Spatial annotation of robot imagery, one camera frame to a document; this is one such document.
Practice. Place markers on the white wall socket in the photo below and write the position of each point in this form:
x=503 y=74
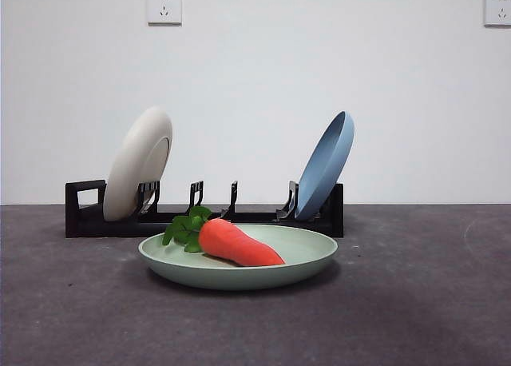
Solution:
x=497 y=9
x=164 y=6

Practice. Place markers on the white plate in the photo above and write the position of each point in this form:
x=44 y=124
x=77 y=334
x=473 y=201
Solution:
x=137 y=162

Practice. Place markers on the black plate rack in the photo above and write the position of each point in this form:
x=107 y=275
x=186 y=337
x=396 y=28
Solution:
x=104 y=222

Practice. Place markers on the green plate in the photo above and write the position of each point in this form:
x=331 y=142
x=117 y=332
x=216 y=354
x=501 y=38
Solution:
x=247 y=276

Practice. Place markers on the blue plate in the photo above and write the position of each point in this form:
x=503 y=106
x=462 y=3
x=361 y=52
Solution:
x=326 y=166

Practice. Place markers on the orange carrot with green leaves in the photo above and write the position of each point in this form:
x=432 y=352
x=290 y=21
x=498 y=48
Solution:
x=238 y=246

